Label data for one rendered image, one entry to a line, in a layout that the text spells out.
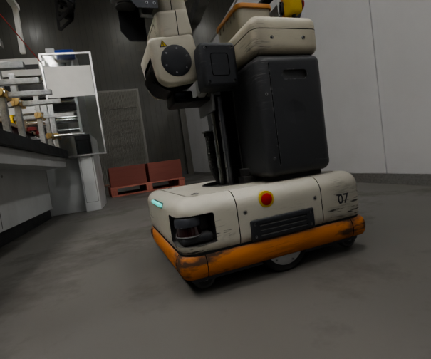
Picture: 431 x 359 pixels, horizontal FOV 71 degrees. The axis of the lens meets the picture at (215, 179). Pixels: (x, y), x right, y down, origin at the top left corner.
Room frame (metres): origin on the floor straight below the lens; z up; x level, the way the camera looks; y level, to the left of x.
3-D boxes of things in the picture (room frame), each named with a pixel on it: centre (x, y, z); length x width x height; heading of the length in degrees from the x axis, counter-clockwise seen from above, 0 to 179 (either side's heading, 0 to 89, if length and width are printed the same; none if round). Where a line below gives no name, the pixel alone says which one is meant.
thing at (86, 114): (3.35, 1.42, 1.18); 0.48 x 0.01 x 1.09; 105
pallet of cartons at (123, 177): (5.51, 1.28, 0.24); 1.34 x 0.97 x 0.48; 106
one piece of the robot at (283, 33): (1.24, -0.17, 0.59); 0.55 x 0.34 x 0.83; 20
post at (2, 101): (1.84, 1.20, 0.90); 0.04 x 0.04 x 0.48; 15
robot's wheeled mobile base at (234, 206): (1.21, -0.09, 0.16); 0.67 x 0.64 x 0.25; 110
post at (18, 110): (2.08, 1.26, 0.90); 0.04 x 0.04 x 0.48; 15
